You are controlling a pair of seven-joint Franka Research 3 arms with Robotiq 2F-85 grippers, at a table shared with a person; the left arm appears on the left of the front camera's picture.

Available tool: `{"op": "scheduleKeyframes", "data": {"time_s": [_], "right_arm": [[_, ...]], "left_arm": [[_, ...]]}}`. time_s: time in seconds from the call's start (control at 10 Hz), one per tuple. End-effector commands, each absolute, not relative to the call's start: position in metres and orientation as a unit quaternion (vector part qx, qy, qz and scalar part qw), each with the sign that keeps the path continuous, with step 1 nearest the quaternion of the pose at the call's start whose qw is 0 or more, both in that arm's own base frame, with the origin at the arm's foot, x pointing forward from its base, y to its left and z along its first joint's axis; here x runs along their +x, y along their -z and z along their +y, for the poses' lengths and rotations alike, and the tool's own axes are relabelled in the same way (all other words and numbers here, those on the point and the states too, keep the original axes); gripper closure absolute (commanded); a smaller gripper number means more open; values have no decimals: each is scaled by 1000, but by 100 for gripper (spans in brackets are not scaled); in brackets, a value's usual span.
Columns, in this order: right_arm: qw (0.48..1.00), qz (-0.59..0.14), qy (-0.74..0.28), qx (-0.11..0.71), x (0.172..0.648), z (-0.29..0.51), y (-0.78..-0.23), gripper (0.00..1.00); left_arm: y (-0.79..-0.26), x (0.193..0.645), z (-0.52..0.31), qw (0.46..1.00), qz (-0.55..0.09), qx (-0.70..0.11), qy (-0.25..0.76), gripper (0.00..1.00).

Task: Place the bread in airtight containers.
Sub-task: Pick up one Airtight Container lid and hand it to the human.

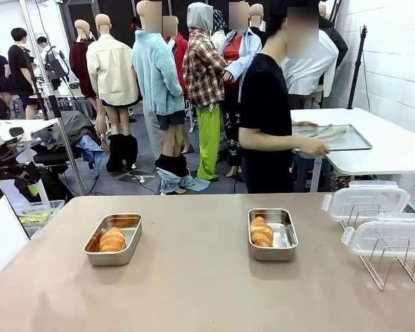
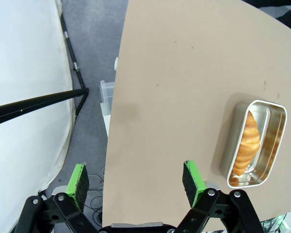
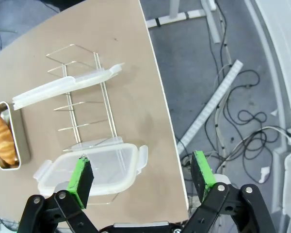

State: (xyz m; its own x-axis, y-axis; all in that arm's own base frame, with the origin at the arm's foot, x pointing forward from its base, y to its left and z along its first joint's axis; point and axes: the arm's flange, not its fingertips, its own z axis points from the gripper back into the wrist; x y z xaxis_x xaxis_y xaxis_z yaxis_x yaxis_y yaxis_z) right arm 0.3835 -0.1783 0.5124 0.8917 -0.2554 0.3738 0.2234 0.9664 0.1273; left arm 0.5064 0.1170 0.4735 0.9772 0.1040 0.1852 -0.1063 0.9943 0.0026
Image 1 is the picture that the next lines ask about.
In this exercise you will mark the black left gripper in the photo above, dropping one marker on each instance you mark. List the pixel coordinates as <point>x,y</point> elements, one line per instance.
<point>10,169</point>

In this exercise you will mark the golden croissant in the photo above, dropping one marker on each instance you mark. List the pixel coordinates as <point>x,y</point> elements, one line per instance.
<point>112,240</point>
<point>261,232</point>

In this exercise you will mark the rectangular stainless steel container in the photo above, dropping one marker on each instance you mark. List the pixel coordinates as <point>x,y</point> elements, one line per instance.
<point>283,252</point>
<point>112,257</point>

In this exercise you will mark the metal serving tongs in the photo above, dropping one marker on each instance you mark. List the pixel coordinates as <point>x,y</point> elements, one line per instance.
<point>330,132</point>

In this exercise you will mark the perforated metal baking tray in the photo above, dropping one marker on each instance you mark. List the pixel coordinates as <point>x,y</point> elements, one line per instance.
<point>346,140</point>

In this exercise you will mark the clear plastic clip lid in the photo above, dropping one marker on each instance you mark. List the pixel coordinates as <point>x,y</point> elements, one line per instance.
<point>390,235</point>
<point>363,198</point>

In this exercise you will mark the person's right forearm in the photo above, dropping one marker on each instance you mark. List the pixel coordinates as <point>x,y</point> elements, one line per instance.
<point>273,142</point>

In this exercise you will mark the person's left hand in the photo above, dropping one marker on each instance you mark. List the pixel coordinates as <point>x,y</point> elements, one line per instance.
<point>306,123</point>

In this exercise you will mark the person's right hand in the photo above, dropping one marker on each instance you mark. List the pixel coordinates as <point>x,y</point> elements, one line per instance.
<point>316,148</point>

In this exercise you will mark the yellow packet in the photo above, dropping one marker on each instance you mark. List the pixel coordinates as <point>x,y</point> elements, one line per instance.
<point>32,218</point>

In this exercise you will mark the clear plastic storage bin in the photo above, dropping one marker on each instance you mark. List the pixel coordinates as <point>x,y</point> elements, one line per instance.
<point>50,205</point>

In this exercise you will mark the light blue garment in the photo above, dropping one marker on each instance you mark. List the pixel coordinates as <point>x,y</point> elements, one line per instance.
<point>90,152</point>

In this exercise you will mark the grey clothes pile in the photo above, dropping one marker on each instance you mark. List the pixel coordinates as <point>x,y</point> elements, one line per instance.
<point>76,128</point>

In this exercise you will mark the silver metal stand pole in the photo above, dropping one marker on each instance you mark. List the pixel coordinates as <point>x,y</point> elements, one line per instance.
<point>53,97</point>

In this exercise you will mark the black bunched trousers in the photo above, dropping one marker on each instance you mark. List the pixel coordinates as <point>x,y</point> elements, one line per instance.
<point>121,152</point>

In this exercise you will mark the bystander in black t-shirt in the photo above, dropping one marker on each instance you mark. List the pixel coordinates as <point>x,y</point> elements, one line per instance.
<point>20,69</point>

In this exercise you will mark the bystander with backpack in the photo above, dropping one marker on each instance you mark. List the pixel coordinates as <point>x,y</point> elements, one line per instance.
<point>53,62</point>

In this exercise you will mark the mannequin in dark red sweater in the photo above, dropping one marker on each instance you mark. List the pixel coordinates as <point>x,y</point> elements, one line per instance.
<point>80,62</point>

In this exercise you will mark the mannequin in cream jacket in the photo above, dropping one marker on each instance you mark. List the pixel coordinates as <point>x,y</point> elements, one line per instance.
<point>112,72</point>

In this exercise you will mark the bunched blue jeans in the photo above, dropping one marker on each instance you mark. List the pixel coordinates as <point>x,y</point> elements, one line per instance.
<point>180,183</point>

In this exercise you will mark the mannequin in light blue fleece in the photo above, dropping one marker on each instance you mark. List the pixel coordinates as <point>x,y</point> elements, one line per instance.
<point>154,72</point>

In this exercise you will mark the mannequin in red jacket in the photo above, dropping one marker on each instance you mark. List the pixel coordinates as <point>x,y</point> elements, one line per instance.
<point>180,48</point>

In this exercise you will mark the mannequin in plaid hooded shirt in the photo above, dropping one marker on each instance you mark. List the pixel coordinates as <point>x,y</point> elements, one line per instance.
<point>204,76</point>

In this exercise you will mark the mannequin in red top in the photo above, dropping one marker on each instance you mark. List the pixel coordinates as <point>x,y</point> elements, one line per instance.
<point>237,58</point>

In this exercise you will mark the person in black t-shirt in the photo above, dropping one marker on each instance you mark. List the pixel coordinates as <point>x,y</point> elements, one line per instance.
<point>263,103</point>

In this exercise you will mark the mannequin in black jacket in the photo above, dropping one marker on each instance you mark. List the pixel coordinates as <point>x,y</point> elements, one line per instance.
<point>256,14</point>

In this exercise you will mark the mannequin in white shirt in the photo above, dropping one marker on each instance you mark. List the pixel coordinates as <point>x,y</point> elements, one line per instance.
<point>318,76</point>

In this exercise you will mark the mannequin in black coat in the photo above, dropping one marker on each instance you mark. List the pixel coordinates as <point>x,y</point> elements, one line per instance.
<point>337,41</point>

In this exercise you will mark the black tripod stand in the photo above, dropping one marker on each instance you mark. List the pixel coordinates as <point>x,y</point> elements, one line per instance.
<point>359,69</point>

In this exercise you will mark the white side table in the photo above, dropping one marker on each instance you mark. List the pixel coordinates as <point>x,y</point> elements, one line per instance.
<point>387,155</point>

